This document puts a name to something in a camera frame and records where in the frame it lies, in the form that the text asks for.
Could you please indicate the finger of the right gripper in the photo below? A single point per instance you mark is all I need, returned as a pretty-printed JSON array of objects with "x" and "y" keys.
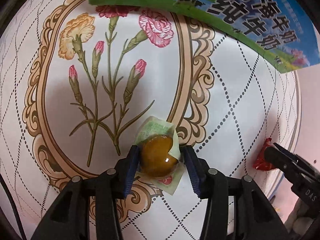
[{"x": 302, "y": 175}]

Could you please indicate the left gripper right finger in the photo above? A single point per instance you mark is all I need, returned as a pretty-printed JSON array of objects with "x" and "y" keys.
[{"x": 236, "y": 208}]

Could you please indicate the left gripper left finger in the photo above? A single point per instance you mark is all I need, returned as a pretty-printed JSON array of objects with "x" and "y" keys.
[{"x": 68, "y": 216}]

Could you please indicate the red snack packet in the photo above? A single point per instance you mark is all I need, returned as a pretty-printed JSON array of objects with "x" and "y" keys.
[{"x": 260, "y": 163}]

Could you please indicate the amber jelly cup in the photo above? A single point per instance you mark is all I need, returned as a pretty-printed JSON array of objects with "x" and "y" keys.
[{"x": 160, "y": 156}]

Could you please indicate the white quilted floral bedspread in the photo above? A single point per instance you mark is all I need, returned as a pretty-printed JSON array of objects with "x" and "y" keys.
[{"x": 71, "y": 104}]

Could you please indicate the open milk cardboard box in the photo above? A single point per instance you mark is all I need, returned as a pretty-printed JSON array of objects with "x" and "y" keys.
[{"x": 284, "y": 32}]

